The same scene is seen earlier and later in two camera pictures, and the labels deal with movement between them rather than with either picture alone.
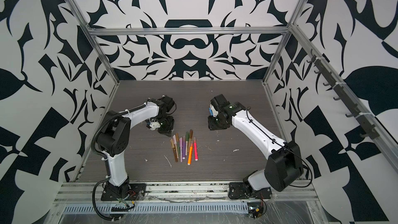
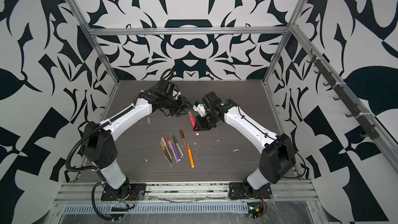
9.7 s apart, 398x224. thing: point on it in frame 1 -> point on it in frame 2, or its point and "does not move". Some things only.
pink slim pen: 181,148 -> 173,151
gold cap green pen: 178,143 -> 166,140
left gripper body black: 168,124 -> 171,104
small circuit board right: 255,209 does not move
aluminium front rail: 88,193 does not move
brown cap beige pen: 190,134 -> 183,139
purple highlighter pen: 184,143 -> 175,149
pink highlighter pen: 195,149 -> 193,122
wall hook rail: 369,129 does not move
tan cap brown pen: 173,147 -> 165,151
